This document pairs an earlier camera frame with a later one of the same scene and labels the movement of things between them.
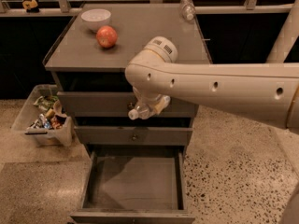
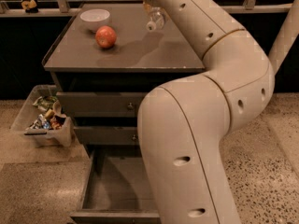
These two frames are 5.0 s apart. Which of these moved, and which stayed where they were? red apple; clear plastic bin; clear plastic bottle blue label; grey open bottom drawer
Moved: clear plastic bottle blue label
Stayed: grey open bottom drawer; clear plastic bin; red apple
